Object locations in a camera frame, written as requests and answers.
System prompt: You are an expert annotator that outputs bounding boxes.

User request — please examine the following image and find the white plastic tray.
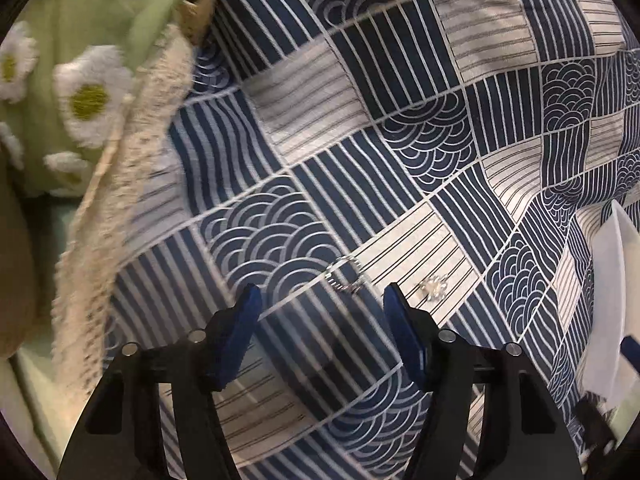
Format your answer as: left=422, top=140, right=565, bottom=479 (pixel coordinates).
left=582, top=203, right=639, bottom=410

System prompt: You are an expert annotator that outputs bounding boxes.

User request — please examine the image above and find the green daisy pillow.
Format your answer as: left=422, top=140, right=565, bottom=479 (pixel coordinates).
left=0, top=0, right=202, bottom=198

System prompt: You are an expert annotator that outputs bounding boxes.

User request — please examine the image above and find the brown pillow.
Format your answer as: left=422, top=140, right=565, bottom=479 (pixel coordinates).
left=0, top=155, right=38, bottom=360

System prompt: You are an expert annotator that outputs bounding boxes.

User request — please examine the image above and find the blue white patchwork cloth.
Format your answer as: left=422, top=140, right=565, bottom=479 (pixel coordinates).
left=104, top=0, right=639, bottom=479

